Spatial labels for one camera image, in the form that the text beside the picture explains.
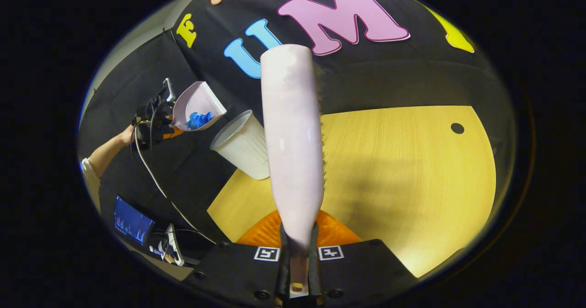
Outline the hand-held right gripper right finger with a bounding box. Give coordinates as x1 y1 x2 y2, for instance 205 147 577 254
307 210 419 308

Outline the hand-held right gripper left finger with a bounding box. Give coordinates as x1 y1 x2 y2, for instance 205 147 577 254
183 210 293 308

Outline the dark blue paper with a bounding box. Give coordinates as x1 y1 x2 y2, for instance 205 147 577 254
185 112 205 131

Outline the pink plastic dustpan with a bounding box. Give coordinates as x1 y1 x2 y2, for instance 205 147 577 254
172 81 227 132

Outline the white ribbed garbage bin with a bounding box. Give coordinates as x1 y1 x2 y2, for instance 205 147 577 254
210 110 271 180

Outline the small pink broom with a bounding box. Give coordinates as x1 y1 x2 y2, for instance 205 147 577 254
260 44 326 299

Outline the wooden desktop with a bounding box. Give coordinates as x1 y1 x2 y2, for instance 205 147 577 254
207 106 497 279

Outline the white and black device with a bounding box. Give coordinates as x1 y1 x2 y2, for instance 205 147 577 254
149 223 185 266

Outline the laptop with blue screen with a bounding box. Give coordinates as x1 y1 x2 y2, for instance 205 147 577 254
113 195 155 246

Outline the thin grey cable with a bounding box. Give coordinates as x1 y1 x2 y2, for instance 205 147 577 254
132 120 217 245

